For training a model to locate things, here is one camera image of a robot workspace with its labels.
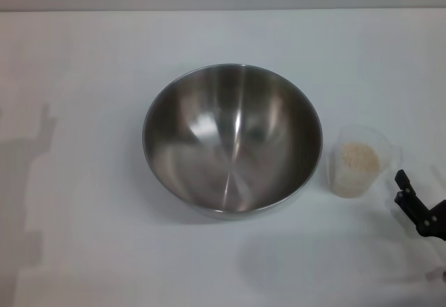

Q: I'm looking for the clear plastic measuring cup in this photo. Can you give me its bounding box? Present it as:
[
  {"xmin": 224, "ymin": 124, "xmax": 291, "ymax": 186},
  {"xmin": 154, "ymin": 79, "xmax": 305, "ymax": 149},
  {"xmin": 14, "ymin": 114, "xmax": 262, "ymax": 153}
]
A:
[{"xmin": 327, "ymin": 123, "xmax": 403, "ymax": 196}]

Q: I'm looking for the white uncooked rice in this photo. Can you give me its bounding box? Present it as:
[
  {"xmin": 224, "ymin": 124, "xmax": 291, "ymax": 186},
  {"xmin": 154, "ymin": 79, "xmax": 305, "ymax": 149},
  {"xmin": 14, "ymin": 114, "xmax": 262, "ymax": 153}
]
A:
[{"xmin": 334, "ymin": 142, "xmax": 380, "ymax": 193}]

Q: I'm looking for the stainless steel mixing bowl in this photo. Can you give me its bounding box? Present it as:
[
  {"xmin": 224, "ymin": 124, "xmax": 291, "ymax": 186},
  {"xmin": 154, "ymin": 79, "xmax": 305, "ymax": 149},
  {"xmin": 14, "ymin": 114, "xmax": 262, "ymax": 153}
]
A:
[{"xmin": 141, "ymin": 63, "xmax": 322, "ymax": 221}]

